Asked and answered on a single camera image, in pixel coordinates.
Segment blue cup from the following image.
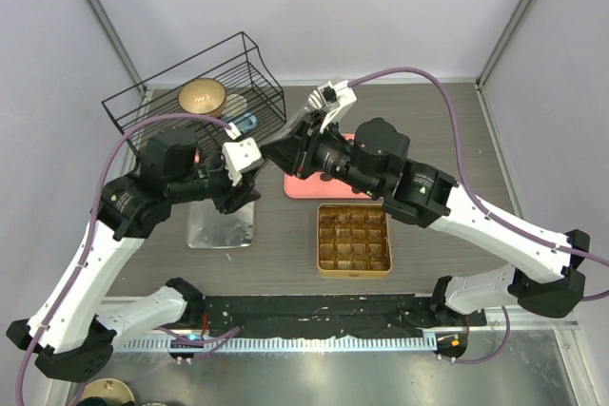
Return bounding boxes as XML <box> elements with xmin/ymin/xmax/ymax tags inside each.
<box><xmin>233</xmin><ymin>112</ymin><xmax>258</xmax><ymax>133</ymax></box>

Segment white cable duct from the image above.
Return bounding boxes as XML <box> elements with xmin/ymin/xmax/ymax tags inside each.
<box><xmin>117</xmin><ymin>333</ymin><xmax>437</xmax><ymax>356</ymax></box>

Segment gold chocolate box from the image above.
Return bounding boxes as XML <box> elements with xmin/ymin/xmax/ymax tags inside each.
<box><xmin>316</xmin><ymin>203</ymin><xmax>393</xmax><ymax>279</ymax></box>

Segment metal tongs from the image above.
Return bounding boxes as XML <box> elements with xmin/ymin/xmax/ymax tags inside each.
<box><xmin>275</xmin><ymin>77</ymin><xmax>345</xmax><ymax>139</ymax></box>

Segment black wire rack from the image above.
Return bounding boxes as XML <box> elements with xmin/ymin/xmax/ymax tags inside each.
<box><xmin>102</xmin><ymin>31</ymin><xmax>286</xmax><ymax>142</ymax></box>

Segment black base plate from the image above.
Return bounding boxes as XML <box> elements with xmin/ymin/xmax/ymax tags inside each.
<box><xmin>147</xmin><ymin>292</ymin><xmax>489</xmax><ymax>338</ymax></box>

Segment round object bottom left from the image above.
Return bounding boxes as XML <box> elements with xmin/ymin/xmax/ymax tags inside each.
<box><xmin>68</xmin><ymin>377</ymin><xmax>135</xmax><ymax>406</ymax></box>

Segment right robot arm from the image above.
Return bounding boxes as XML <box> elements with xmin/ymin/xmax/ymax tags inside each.
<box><xmin>261</xmin><ymin>113</ymin><xmax>585</xmax><ymax>325</ymax></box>

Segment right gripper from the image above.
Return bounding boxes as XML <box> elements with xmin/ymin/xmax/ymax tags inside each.
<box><xmin>261</xmin><ymin>110</ymin><xmax>382</xmax><ymax>199</ymax></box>

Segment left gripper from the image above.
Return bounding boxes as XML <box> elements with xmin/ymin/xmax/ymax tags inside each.
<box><xmin>168</xmin><ymin>145</ymin><xmax>263</xmax><ymax>214</ymax></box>

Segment gold bowl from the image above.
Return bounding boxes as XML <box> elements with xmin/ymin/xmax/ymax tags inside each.
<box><xmin>178</xmin><ymin>78</ymin><xmax>226</xmax><ymax>118</ymax></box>

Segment pink tray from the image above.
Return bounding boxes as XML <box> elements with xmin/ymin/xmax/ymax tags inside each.
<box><xmin>283</xmin><ymin>132</ymin><xmax>386</xmax><ymax>202</ymax></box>

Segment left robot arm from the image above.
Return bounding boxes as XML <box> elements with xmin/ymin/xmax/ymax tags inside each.
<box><xmin>7</xmin><ymin>128</ymin><xmax>263</xmax><ymax>383</ymax></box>

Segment silver box lid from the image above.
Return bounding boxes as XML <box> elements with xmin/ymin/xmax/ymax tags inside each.
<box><xmin>187</xmin><ymin>200</ymin><xmax>255</xmax><ymax>249</ymax></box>

